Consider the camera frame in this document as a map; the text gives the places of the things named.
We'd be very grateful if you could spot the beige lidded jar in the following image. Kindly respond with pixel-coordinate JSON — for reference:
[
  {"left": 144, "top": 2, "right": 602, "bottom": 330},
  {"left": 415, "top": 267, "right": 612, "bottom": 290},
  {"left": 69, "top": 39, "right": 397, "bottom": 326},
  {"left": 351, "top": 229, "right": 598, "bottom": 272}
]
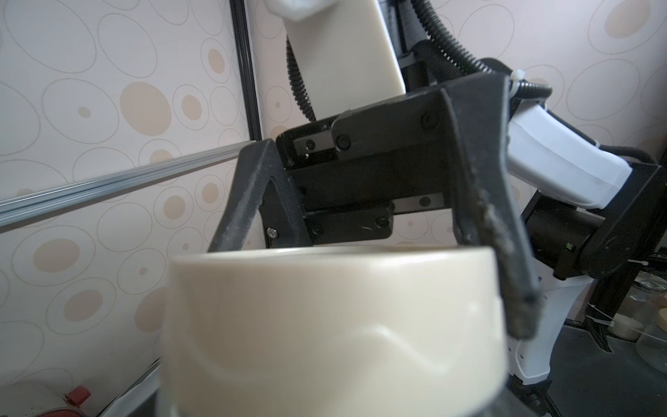
[{"left": 162, "top": 246, "right": 507, "bottom": 416}]

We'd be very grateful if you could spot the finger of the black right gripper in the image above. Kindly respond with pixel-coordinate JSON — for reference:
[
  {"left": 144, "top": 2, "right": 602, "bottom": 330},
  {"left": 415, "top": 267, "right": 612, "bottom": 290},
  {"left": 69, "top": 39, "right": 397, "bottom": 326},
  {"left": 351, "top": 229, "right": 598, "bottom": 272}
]
[
  {"left": 208, "top": 139, "right": 313, "bottom": 253},
  {"left": 441, "top": 73, "right": 542, "bottom": 340}
]

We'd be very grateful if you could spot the beige jar lid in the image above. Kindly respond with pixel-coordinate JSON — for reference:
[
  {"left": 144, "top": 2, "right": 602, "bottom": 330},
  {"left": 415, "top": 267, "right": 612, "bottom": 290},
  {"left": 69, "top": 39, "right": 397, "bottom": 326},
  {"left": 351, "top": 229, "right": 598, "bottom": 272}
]
[{"left": 608, "top": 313, "right": 644, "bottom": 342}]

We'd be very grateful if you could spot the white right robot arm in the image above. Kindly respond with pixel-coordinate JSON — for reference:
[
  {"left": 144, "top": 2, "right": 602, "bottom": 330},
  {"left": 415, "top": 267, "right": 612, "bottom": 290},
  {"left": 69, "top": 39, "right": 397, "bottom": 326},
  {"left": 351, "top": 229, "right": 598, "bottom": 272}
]
[{"left": 209, "top": 73, "right": 666, "bottom": 387}]

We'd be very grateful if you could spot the black vertical frame post left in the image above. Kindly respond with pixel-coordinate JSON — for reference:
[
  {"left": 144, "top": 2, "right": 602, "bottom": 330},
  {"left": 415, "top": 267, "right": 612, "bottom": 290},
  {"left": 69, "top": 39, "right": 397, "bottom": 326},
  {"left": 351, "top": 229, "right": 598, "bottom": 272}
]
[{"left": 229, "top": 0, "right": 263, "bottom": 141}]

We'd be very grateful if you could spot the red polka dot toaster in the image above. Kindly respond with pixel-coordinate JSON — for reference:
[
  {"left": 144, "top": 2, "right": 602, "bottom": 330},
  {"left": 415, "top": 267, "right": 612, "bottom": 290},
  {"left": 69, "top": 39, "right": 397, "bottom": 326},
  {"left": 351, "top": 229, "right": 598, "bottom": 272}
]
[{"left": 1, "top": 382, "right": 86, "bottom": 417}]

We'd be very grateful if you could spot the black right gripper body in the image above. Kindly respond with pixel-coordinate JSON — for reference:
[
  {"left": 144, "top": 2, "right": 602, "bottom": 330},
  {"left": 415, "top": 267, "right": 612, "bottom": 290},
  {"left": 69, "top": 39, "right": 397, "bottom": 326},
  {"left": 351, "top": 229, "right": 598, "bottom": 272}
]
[{"left": 275, "top": 90, "right": 453, "bottom": 245}]

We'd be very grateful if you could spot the aluminium horizontal back rail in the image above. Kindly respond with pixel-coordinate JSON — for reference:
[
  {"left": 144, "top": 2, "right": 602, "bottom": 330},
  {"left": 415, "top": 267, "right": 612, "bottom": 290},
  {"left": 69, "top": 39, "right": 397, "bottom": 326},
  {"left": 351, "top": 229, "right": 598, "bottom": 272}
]
[{"left": 1, "top": 142, "right": 251, "bottom": 233}]

